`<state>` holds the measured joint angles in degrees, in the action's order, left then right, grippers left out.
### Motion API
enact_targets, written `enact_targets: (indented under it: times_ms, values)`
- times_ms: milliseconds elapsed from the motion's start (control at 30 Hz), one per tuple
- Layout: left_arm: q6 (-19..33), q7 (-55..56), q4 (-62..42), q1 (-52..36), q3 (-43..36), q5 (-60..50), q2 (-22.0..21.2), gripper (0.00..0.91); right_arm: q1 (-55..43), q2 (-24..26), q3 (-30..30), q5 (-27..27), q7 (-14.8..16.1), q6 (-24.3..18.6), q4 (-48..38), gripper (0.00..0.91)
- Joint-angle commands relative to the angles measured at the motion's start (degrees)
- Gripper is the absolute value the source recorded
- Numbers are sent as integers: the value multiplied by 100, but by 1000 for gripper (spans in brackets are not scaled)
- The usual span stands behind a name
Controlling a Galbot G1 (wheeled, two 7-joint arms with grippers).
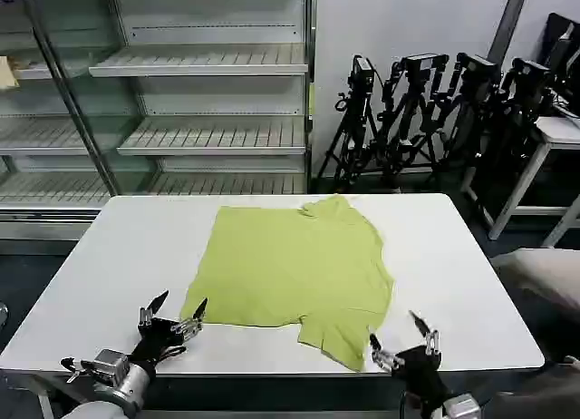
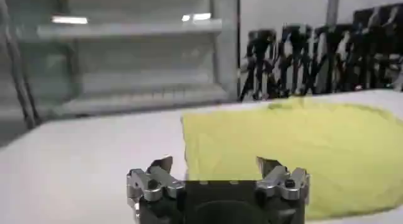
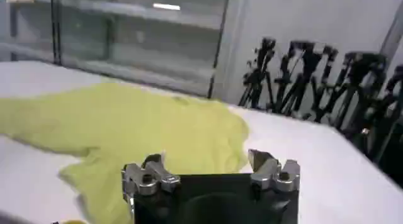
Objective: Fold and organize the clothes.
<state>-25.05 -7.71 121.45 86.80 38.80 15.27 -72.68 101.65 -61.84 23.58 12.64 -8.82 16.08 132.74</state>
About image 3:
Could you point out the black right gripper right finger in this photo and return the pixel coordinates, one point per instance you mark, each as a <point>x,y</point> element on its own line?
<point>273,173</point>

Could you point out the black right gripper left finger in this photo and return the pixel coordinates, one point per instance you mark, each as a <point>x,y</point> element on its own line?
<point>145,176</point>

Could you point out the yellow-green shirt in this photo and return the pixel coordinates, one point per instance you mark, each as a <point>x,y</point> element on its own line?
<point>132,134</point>

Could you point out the glass-fronted shelf cabinet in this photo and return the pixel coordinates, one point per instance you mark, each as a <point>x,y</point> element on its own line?
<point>126,36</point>

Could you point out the black camera tripod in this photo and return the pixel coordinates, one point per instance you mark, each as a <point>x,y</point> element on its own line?
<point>258,77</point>
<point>302,79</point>
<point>388,118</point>
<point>359,87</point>

